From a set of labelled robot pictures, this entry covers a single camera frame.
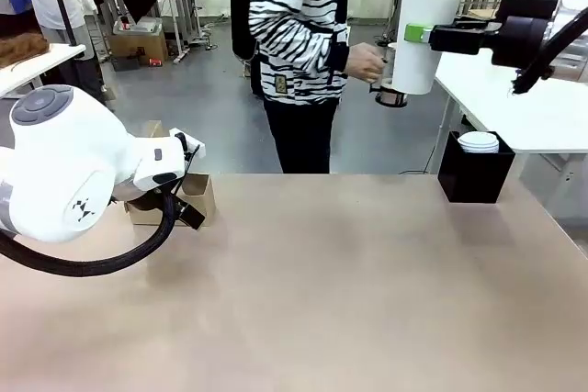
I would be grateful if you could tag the brown furry item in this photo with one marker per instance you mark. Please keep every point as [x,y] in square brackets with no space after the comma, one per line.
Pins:
[20,48]

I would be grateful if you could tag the black square lid box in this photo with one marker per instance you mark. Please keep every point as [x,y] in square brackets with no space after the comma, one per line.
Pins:
[478,178]

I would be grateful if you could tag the person's right forearm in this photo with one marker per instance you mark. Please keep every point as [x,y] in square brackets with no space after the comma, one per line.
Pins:
[303,50]

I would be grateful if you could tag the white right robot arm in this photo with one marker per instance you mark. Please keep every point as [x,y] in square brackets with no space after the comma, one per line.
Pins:
[523,34]

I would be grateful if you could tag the brown cardboard storage box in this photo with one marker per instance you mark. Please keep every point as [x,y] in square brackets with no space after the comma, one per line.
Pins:
[138,45]

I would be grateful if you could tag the metal sieve cup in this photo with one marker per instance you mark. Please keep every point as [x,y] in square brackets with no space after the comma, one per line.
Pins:
[390,97]

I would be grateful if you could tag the stack of white cup lids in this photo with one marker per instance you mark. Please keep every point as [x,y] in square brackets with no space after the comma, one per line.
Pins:
[478,142]

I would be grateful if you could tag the person's right hand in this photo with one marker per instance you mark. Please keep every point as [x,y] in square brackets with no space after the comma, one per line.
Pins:
[365,63]

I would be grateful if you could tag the small white side table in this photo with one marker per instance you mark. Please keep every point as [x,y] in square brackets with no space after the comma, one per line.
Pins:
[32,66]

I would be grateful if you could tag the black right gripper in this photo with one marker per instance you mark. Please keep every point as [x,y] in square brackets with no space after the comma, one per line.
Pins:
[478,38]

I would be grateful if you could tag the background metal desk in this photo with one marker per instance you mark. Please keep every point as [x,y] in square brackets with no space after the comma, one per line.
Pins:
[181,2]

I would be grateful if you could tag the large white side table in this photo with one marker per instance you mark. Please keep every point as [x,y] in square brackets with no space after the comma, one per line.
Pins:
[542,116]

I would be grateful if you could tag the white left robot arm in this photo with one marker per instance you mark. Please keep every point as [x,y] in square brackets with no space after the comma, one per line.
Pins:
[64,167]

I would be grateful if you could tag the white paper cup with lid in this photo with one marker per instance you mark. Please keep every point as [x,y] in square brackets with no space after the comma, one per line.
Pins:
[422,6]

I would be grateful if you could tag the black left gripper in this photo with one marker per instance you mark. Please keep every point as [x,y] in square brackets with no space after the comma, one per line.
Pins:
[190,216]

